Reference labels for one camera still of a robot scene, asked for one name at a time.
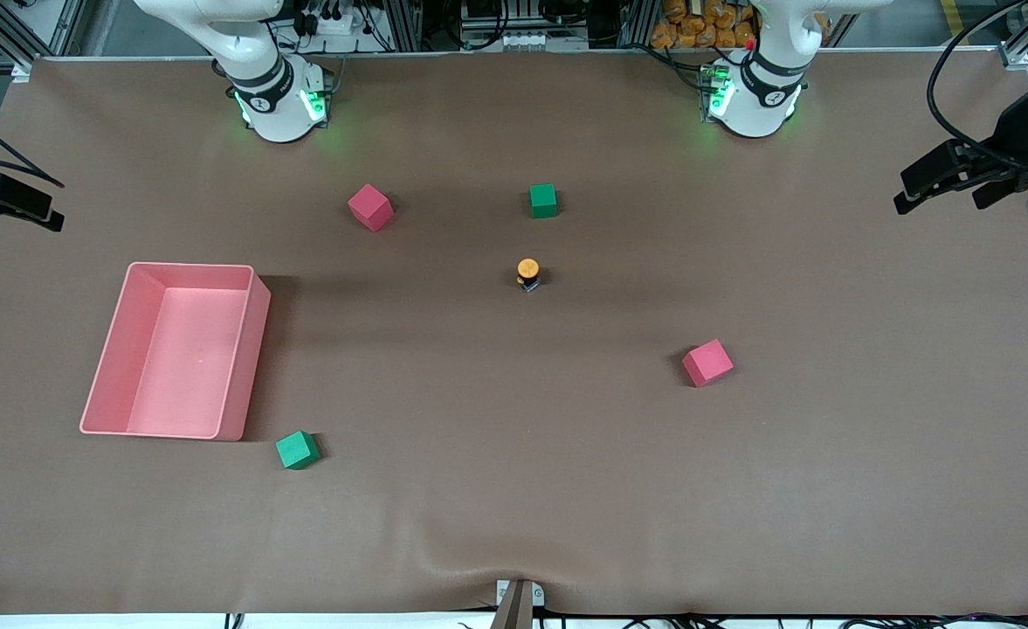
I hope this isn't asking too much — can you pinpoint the pink plastic bin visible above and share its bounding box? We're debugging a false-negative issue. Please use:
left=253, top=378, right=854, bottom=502
left=79, top=262, right=272, bottom=442

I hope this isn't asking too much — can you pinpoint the orange packaged items heap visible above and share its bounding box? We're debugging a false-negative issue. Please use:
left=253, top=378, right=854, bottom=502
left=649, top=0, right=759, bottom=50

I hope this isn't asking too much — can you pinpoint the pink foam cube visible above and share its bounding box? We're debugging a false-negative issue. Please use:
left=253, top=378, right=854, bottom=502
left=347, top=183, right=395, bottom=233
left=681, top=339, right=735, bottom=388

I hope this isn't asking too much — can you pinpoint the white power strip with plugs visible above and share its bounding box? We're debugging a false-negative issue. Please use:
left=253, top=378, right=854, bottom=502
left=295, top=0, right=366, bottom=36

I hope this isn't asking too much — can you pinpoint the white connector strip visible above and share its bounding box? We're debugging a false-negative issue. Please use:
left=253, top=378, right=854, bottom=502
left=461, top=31, right=558, bottom=52

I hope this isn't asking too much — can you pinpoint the brown table mat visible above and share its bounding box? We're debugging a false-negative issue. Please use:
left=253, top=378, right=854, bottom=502
left=0, top=48, right=1028, bottom=617

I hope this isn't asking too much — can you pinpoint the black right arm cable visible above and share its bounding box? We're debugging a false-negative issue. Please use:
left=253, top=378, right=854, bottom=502
left=0, top=100, right=66, bottom=189

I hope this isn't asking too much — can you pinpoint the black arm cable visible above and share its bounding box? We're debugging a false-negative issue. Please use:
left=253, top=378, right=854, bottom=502
left=926, top=0, right=1028, bottom=169
left=0, top=100, right=66, bottom=189

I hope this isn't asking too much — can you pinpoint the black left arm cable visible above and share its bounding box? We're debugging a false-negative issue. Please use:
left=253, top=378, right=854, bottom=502
left=926, top=0, right=1028, bottom=169

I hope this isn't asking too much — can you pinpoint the aluminium frame post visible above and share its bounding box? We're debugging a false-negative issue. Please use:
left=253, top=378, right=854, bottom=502
left=383, top=0, right=424, bottom=53
left=618, top=0, right=661, bottom=49

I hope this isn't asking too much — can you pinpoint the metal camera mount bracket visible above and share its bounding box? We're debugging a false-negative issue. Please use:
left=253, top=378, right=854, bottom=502
left=494, top=578, right=546, bottom=629

